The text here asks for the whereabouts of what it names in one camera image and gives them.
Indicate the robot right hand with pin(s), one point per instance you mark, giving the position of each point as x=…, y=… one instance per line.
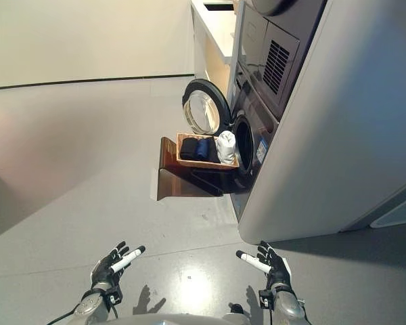
x=274, y=267

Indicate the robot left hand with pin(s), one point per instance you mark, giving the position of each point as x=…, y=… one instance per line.
x=105, y=267

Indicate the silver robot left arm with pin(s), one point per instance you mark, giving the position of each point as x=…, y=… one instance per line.
x=91, y=303

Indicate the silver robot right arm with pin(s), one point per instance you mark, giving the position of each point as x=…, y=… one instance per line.
x=287, y=304

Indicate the grey front-load washing machine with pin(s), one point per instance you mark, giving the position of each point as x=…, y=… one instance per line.
x=253, y=135

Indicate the round washing machine door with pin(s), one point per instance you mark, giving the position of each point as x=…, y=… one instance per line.
x=204, y=107

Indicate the silver robot torso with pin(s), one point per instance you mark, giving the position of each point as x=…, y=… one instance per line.
x=176, y=319

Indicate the wooden stool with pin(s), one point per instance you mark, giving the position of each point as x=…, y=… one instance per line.
x=182, y=179

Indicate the blue energy label sticker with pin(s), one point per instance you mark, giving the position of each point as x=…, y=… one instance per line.
x=261, y=148

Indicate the woven wicker laundry basket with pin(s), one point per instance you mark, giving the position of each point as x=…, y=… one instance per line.
x=206, y=162

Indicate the white folded garment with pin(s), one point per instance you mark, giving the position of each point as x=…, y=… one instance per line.
x=226, y=145

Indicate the dark blue folded garment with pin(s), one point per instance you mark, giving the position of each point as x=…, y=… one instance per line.
x=203, y=148

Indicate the black folded garment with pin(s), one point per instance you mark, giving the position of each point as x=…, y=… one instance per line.
x=187, y=148

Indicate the large grey cabinet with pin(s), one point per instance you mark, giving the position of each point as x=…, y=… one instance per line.
x=331, y=128

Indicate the dark grey dryer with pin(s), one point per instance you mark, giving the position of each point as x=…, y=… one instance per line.
x=274, y=57

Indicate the white counter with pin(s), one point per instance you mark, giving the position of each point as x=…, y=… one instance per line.
x=213, y=30

